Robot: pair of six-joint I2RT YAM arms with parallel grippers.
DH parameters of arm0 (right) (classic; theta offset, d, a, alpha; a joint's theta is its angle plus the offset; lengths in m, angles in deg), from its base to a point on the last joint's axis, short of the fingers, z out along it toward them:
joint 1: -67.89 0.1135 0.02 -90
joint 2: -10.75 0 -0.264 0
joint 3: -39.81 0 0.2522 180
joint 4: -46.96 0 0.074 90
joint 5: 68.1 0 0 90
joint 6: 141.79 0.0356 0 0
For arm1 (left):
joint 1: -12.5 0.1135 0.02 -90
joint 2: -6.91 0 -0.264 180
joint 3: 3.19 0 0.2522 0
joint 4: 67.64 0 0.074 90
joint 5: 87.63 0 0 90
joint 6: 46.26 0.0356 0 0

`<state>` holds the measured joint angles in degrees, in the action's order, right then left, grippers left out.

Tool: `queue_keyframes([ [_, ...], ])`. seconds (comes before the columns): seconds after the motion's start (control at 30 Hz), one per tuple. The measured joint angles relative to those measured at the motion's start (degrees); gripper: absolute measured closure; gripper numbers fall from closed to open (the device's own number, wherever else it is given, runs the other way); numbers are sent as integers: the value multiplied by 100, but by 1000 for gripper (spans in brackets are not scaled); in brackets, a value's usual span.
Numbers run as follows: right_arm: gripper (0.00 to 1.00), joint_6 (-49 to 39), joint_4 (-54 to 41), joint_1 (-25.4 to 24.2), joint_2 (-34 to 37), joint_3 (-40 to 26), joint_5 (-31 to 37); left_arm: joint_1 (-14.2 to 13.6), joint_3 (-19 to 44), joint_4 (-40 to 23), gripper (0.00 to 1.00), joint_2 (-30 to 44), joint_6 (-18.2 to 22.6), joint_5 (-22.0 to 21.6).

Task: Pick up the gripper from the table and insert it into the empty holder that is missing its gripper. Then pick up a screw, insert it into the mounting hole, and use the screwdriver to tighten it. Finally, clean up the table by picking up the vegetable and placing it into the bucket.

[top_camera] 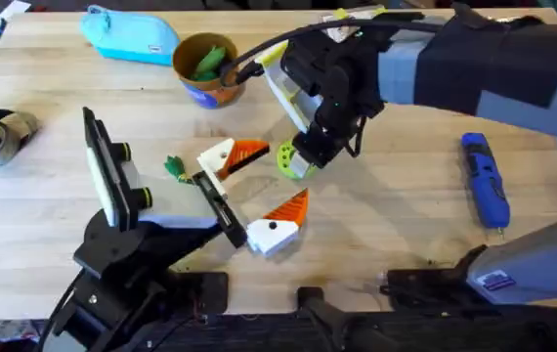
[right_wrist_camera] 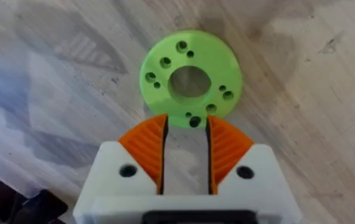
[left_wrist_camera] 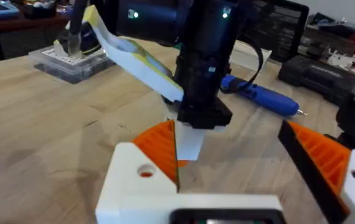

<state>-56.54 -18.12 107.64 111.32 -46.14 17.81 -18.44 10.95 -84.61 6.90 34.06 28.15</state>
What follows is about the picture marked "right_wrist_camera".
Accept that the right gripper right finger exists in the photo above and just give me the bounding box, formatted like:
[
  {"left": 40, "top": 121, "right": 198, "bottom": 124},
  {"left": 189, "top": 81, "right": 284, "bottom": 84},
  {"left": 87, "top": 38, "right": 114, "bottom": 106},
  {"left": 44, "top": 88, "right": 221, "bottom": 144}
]
[{"left": 206, "top": 114, "right": 301, "bottom": 218}]

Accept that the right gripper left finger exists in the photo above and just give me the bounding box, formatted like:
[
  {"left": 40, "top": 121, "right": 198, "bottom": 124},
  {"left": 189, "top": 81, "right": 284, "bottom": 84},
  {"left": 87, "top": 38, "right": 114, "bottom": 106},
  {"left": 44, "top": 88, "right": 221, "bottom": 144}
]
[{"left": 73, "top": 113, "right": 169, "bottom": 218}]

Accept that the green disc with holes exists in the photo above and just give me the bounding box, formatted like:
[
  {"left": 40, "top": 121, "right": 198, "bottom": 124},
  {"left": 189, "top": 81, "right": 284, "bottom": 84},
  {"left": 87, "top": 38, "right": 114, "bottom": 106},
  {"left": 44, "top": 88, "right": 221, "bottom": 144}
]
[{"left": 139, "top": 29, "right": 244, "bottom": 129}]

